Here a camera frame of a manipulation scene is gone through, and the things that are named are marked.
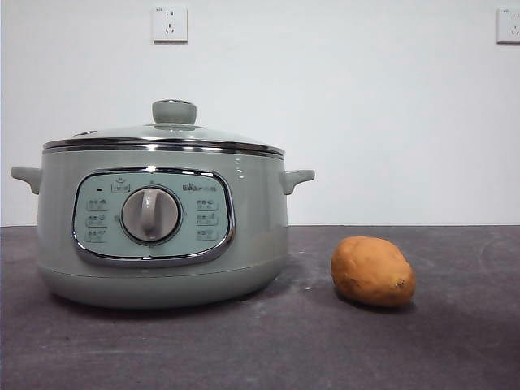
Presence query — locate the sage green electric pot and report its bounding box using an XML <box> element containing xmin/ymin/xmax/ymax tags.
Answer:
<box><xmin>11</xmin><ymin>145</ymin><xmax>316</xmax><ymax>310</ymax></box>

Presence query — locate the glass lid with green knob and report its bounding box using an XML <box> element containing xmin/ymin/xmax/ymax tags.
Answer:
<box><xmin>43</xmin><ymin>99</ymin><xmax>285</xmax><ymax>158</ymax></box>

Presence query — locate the white wall socket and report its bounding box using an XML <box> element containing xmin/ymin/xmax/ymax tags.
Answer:
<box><xmin>496</xmin><ymin>7</ymin><xmax>520</xmax><ymax>45</ymax></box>
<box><xmin>152</xmin><ymin>6</ymin><xmax>189</xmax><ymax>45</ymax></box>

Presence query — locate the brown potato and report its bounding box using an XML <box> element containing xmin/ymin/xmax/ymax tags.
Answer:
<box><xmin>330</xmin><ymin>236</ymin><xmax>416</xmax><ymax>308</ymax></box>

